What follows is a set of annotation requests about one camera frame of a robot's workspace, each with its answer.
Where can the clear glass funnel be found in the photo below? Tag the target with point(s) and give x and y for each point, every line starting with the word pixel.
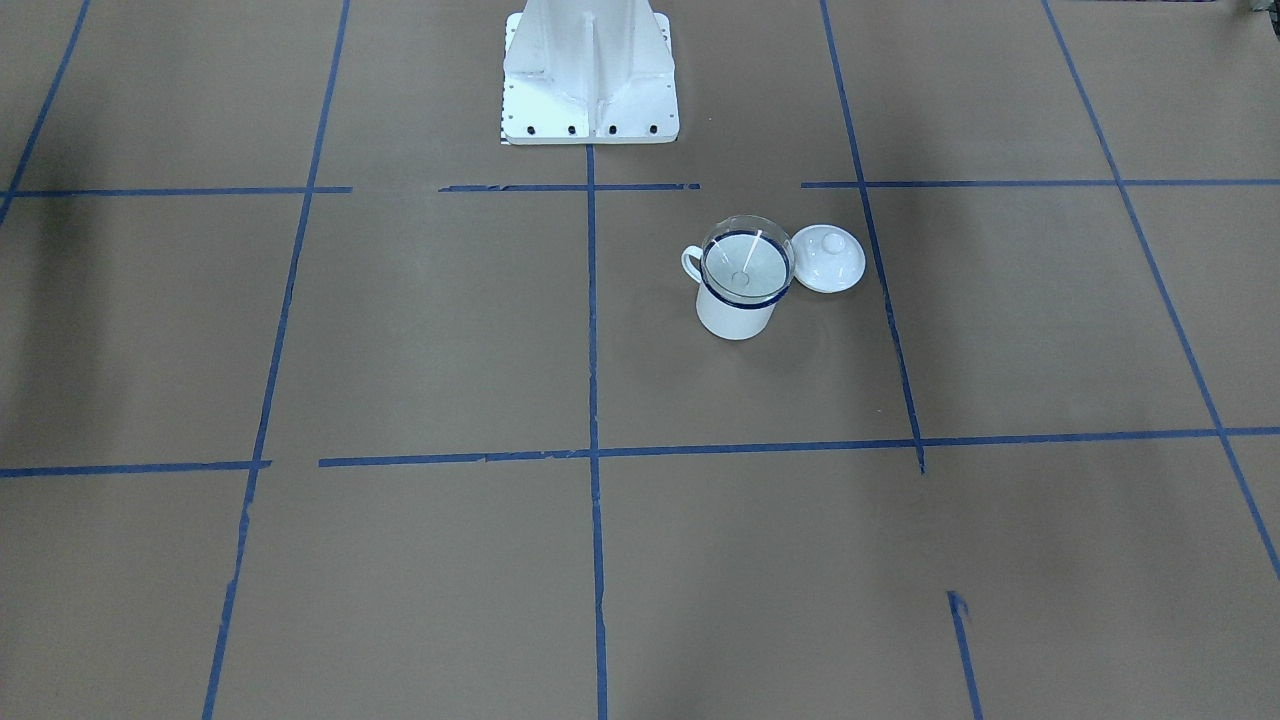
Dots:
pixel 745 261

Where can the white mug lid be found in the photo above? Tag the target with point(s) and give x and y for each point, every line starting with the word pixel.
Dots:
pixel 828 259

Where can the white enamel mug blue rim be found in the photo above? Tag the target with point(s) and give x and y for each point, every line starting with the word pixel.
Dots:
pixel 723 320

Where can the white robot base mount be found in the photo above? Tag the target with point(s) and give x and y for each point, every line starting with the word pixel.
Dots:
pixel 580 72

